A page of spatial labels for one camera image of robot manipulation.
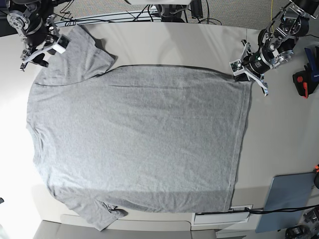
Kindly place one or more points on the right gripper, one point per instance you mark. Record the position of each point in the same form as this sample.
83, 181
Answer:
37, 41

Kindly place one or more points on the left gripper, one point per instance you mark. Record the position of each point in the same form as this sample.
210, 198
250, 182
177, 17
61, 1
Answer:
259, 62

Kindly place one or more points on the grey T-shirt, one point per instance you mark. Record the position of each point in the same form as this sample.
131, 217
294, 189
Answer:
155, 139

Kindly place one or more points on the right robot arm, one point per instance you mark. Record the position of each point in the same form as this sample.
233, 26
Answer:
34, 22

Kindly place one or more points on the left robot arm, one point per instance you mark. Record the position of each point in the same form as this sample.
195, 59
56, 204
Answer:
276, 42

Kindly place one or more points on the black red hand tool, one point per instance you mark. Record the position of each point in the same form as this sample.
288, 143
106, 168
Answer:
306, 83

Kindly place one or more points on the blue clamp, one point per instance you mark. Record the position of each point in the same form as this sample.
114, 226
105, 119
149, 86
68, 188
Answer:
312, 68

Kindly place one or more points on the blue grey board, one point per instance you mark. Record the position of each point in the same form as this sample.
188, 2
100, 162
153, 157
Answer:
286, 191

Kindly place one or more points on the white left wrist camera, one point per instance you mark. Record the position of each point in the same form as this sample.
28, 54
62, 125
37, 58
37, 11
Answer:
237, 67

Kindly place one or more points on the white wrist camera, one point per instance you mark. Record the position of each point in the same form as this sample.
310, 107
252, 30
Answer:
61, 44
237, 67

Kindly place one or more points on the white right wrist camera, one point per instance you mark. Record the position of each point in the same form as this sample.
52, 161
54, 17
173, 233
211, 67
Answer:
61, 44

